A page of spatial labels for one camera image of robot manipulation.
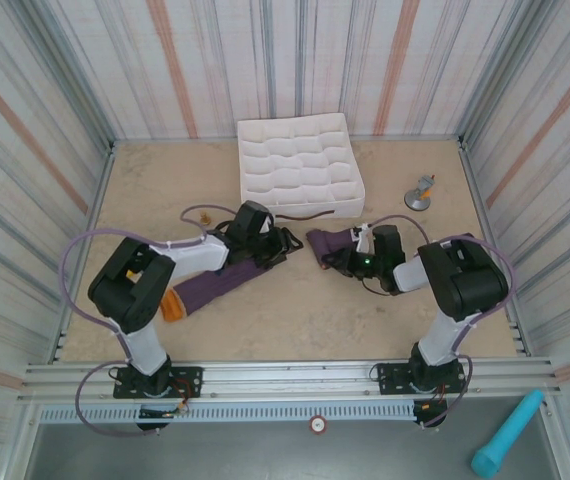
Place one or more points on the small brown wooden piece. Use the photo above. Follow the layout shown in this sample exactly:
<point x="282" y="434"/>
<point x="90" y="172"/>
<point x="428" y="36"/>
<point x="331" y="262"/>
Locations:
<point x="205" y="217"/>

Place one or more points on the purple sock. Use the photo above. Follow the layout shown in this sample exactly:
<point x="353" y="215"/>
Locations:
<point x="330" y="242"/>
<point x="215" y="287"/>

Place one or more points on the aluminium back rail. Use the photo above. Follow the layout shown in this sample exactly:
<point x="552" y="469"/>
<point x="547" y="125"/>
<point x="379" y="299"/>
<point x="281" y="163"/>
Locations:
<point x="405" y="137"/>

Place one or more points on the white fabric organizer box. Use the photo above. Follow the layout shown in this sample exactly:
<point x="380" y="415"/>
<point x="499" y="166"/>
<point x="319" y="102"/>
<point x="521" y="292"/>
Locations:
<point x="297" y="160"/>

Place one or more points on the aluminium side rail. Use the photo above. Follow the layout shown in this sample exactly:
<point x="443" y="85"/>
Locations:
<point x="85" y="240"/>
<point x="495" y="240"/>

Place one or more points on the grey metal stand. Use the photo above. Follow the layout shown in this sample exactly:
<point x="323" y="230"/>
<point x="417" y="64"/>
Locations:
<point x="417" y="200"/>

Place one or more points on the aluminium mounting rail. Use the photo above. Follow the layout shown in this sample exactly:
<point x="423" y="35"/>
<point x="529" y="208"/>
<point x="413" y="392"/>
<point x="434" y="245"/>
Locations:
<point x="285" y="380"/>

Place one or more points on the teal cylinder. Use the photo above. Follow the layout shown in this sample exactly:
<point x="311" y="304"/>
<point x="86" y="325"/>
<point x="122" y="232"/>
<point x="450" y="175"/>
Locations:
<point x="505" y="435"/>

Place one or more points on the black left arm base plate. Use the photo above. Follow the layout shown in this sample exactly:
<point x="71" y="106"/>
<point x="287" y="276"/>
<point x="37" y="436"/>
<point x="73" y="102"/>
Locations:
<point x="187" y="380"/>

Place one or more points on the red and white round button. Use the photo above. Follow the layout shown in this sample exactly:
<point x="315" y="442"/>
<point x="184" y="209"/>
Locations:
<point x="318" y="425"/>

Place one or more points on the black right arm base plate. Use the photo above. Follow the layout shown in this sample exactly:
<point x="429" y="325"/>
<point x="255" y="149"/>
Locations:
<point x="390" y="380"/>

